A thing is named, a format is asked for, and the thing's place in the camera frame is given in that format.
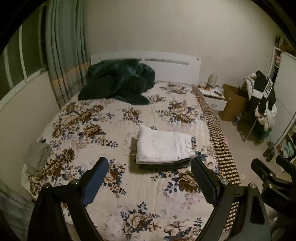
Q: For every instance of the dark slippers on floor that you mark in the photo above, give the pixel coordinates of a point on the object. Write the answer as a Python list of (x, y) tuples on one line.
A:
[(269, 152)]

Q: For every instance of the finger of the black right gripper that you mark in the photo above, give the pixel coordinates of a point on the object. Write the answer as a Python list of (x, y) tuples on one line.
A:
[(268, 177), (286, 165)]

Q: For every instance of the brown cardboard box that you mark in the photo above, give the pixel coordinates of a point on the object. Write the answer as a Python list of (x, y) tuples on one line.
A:
[(236, 100)]

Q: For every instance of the grey folded cloth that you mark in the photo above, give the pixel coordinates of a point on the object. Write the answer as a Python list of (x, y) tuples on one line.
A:
[(36, 157)]

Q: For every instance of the white pants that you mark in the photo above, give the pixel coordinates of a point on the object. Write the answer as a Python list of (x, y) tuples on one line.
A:
[(162, 147)]

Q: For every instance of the grey cup on nightstand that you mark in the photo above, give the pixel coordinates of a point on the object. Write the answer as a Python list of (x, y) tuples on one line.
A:
[(211, 83)]

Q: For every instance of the window with white frame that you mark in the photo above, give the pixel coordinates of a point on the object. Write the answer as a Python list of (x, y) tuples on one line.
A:
[(24, 57)]

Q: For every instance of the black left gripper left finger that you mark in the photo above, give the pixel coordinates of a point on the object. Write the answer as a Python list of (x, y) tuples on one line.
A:
[(47, 221)]

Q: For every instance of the grey-green curtain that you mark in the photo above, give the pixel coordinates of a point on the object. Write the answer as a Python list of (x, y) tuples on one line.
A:
[(65, 48)]

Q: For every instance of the white nightstand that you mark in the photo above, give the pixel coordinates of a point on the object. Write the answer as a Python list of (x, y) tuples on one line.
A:
[(214, 97)]

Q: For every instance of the dark green blanket pile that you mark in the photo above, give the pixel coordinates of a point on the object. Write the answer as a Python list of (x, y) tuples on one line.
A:
[(125, 80)]

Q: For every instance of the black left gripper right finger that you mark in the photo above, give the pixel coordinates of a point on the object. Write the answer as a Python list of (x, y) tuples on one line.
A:
[(250, 221)]

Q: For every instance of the clothes pile on chair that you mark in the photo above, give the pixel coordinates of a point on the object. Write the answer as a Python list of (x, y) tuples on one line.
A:
[(262, 99)]

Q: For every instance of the white wardrobe shelf unit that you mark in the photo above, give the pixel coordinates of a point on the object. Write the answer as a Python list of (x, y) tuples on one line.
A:
[(282, 73)]

